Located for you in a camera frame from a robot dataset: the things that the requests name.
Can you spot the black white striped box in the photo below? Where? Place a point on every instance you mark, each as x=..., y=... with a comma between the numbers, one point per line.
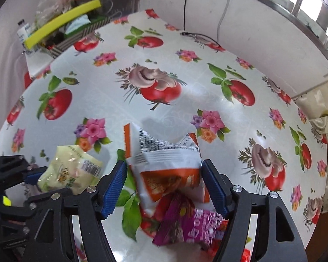
x=71, y=39

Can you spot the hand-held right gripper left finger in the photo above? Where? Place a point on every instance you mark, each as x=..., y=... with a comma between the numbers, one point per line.
x=114, y=188

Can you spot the heart print curtain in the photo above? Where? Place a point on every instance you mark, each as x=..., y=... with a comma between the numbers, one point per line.
x=325, y=109

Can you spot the yellow-green flat box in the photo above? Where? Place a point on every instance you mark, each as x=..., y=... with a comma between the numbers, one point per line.
x=62, y=19

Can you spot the light blue cloth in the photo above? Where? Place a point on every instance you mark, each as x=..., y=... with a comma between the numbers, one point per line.
x=76, y=23

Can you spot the metal window grille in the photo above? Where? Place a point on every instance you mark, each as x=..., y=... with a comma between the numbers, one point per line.
x=298, y=2

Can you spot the clear plastic bag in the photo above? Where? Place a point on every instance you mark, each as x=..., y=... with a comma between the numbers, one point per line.
x=52, y=2

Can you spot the orange white snack packet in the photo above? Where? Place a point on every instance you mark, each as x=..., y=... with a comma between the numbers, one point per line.
x=164, y=163

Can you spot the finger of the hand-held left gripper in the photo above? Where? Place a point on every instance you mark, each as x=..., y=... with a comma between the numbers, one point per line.
x=32, y=206
x=34, y=176

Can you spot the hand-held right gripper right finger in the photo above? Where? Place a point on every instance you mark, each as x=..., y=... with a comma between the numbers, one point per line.
x=213, y=185

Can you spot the purple snack packet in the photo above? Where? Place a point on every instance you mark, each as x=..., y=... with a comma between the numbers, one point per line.
x=191, y=223

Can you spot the white labelled bottle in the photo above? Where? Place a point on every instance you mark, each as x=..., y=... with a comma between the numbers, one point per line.
x=23, y=31

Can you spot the red box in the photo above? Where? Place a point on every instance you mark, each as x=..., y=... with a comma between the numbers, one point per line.
x=28, y=79

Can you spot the pale green snack packet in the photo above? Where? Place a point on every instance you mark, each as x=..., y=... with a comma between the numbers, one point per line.
x=68, y=169

